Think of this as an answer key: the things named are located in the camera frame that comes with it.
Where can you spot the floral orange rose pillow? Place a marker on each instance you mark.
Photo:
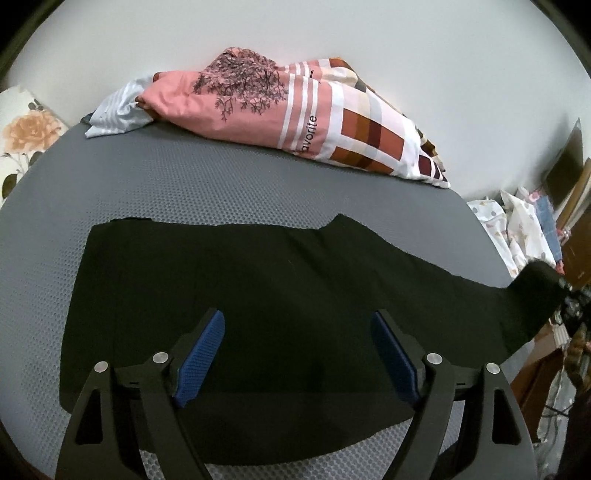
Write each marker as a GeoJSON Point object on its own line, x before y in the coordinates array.
{"type": "Point", "coordinates": [28, 129]}

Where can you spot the pink patchwork folded quilt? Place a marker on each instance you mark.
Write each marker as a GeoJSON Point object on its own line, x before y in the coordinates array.
{"type": "Point", "coordinates": [319, 110]}

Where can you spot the black pants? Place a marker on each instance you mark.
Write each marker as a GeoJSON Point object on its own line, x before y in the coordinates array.
{"type": "Point", "coordinates": [297, 374]}

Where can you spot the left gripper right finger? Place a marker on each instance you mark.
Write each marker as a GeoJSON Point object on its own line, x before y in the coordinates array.
{"type": "Point", "coordinates": [467, 423]}

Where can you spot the person's right hand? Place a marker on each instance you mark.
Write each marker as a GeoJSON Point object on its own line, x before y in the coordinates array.
{"type": "Point", "coordinates": [577, 359]}

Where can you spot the blue checked cloth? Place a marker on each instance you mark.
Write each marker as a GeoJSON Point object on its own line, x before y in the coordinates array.
{"type": "Point", "coordinates": [544, 214]}

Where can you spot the brown wooden wardrobe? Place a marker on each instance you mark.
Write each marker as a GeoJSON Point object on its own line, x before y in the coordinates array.
{"type": "Point", "coordinates": [532, 385]}

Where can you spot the light blue striped cloth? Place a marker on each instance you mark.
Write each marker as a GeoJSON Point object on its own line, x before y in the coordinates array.
{"type": "Point", "coordinates": [120, 112]}

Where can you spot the grey mesh mattress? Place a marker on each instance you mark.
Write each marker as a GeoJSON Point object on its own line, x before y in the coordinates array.
{"type": "Point", "coordinates": [168, 175]}

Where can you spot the white dotted bedsheet pile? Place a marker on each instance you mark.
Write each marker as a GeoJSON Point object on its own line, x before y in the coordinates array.
{"type": "Point", "coordinates": [511, 223]}

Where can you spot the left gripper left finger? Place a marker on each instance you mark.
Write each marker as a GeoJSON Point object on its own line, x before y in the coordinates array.
{"type": "Point", "coordinates": [120, 410]}

